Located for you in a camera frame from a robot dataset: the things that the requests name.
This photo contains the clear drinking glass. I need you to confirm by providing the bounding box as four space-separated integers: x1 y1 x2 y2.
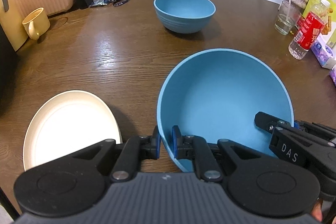
274 0 301 35

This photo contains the yellow mug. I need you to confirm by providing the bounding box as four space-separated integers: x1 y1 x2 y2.
22 7 51 40

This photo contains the blue bowl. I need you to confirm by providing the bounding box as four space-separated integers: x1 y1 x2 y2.
157 48 294 157
153 0 217 34

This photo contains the purple tissue box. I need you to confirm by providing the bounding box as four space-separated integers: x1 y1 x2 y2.
310 36 335 70

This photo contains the large cream plate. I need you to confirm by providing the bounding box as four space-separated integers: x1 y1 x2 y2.
22 90 122 170

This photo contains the yellow green snack box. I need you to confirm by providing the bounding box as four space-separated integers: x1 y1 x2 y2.
303 0 335 50

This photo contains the red label water bottle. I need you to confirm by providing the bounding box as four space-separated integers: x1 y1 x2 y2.
288 0 329 60

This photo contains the right hand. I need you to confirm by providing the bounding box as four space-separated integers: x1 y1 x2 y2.
311 199 323 222

